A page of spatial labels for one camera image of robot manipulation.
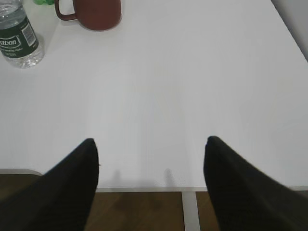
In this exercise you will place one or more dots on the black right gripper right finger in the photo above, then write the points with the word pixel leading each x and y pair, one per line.
pixel 246 199

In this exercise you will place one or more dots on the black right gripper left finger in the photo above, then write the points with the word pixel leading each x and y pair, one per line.
pixel 60 200

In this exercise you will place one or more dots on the clear water bottle green label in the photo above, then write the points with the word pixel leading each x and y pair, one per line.
pixel 19 43

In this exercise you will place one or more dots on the white table leg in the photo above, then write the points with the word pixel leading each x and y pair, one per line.
pixel 190 211

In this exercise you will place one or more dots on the green soda bottle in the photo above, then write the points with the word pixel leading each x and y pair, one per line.
pixel 44 2

